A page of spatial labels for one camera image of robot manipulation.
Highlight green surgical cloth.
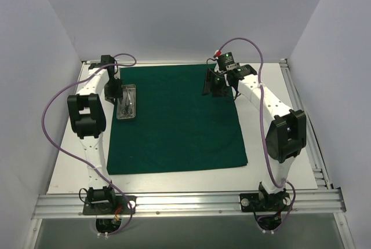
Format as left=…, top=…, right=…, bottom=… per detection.
left=107, top=65, right=248, bottom=175

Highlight front aluminium rail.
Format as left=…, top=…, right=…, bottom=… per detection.
left=31, top=189, right=346, bottom=219

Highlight silver curved hemostat forceps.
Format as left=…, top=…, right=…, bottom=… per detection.
left=126, top=102, right=136, bottom=118

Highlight silver metal instrument tray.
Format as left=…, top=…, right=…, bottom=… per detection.
left=116, top=84, right=136, bottom=120

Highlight silver surgical scissors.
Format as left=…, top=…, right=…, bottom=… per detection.
left=125, top=87, right=132, bottom=103

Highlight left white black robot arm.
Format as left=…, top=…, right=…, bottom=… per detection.
left=67, top=55, right=123, bottom=214

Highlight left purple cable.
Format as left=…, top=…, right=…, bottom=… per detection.
left=41, top=53, right=137, bottom=237

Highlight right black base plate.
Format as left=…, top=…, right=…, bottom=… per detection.
left=239, top=192, right=291, bottom=213

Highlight aluminium rail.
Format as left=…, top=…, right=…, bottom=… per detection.
left=279, top=59, right=334, bottom=189
left=31, top=189, right=346, bottom=219
left=82, top=58, right=288, bottom=65

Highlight silver straight hemostat forceps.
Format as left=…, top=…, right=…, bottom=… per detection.
left=120, top=102, right=132, bottom=119

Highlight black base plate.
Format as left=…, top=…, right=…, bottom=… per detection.
left=82, top=195, right=137, bottom=215
left=239, top=192, right=291, bottom=213

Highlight back aluminium rail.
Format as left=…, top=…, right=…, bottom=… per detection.
left=82, top=58, right=288, bottom=65

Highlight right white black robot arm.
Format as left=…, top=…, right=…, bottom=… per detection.
left=202, top=52, right=307, bottom=210

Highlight right aluminium rail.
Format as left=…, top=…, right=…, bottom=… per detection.
left=279, top=59, right=334, bottom=189

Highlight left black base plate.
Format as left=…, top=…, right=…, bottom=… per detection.
left=82, top=195, right=137, bottom=215

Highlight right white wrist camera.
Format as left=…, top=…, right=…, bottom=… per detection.
left=213, top=50, right=221, bottom=58

